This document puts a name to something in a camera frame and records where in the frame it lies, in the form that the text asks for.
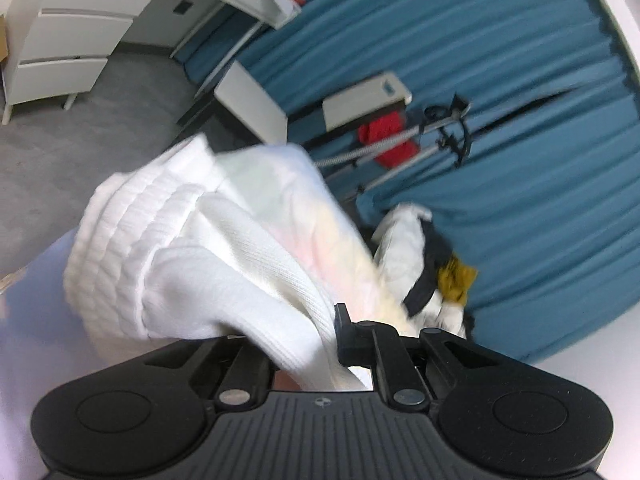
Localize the white sweatshirt jacket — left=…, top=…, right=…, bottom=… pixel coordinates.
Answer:
left=63, top=134, right=416, bottom=391

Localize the white and black puffer jacket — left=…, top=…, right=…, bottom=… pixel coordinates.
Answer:
left=372, top=204, right=471, bottom=338

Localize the mustard yellow garment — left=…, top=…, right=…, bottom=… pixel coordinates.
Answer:
left=437, top=254, right=478, bottom=307

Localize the pastel tie-dye bed duvet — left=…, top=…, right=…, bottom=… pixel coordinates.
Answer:
left=0, top=228, right=122, bottom=480

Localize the red garment on stand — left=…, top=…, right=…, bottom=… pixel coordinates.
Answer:
left=358, top=112, right=420, bottom=169

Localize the garment steamer stand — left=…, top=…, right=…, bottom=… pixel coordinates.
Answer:
left=314, top=93, right=473, bottom=198

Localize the black upright board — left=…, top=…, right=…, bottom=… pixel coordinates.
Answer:
left=176, top=60, right=414, bottom=149

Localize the blue curtain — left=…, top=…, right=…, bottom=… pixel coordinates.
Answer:
left=174, top=0, right=640, bottom=364

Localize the white drawer cabinet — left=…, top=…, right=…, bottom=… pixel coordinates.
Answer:
left=1, top=0, right=152, bottom=125

